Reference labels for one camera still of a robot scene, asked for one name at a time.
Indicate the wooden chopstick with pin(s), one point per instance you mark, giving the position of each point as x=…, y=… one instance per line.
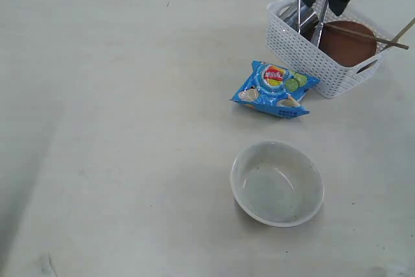
x=395, y=41
x=359, y=34

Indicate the white ceramic bowl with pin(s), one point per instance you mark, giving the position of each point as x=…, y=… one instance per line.
x=276, y=184

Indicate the stainless steel cup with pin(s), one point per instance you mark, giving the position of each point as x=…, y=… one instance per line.
x=309, y=17

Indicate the white perforated plastic basket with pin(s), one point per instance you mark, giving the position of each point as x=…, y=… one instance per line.
x=300, y=55

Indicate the brown round plate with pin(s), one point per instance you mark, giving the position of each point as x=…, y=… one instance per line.
x=347, y=49

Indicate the silver metal knife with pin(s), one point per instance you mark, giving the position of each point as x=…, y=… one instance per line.
x=315, y=40

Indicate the blue chips snack bag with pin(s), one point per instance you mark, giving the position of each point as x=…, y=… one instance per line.
x=275, y=90

